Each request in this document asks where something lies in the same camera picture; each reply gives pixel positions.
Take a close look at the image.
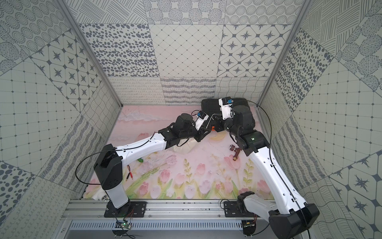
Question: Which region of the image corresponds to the white cloth soil bag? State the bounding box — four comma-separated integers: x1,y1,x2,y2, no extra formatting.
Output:
173,138,198,154

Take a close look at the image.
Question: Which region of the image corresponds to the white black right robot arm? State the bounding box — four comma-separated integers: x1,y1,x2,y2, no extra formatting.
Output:
214,104,320,239

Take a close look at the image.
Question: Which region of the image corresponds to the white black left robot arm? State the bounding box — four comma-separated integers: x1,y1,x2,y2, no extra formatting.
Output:
94,111,210,209

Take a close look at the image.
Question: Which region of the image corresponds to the black plastic tool case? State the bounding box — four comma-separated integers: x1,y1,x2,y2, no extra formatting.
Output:
200,97,253,132

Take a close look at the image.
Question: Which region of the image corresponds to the brown metal faucet valve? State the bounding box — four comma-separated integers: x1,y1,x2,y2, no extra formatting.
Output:
229,145,241,161

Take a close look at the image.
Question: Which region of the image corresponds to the white plastic pipe fitting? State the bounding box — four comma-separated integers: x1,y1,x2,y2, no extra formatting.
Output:
92,191,109,201

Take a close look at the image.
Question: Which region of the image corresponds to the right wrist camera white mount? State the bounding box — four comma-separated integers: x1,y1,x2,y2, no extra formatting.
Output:
218,97,233,120

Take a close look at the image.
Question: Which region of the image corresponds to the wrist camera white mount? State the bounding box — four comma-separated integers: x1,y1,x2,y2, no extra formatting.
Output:
195,111,209,130
218,97,233,120

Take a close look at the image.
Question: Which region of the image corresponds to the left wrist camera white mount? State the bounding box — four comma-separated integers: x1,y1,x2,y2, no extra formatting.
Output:
195,111,209,130

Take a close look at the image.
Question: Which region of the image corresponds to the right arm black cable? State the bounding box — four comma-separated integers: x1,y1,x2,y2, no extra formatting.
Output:
247,100,311,239

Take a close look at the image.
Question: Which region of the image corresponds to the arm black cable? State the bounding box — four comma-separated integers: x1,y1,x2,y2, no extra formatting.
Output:
247,100,311,239
74,131,157,186

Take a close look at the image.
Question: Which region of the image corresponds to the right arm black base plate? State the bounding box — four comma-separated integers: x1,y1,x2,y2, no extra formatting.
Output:
221,200,254,219

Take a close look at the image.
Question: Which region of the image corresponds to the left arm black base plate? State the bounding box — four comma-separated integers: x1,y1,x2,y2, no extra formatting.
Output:
104,201,147,218

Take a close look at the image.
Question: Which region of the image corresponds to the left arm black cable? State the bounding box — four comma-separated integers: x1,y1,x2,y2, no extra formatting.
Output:
74,131,157,186

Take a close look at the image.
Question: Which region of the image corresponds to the aluminium mounting rail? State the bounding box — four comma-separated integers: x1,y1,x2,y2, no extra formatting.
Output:
61,199,227,221

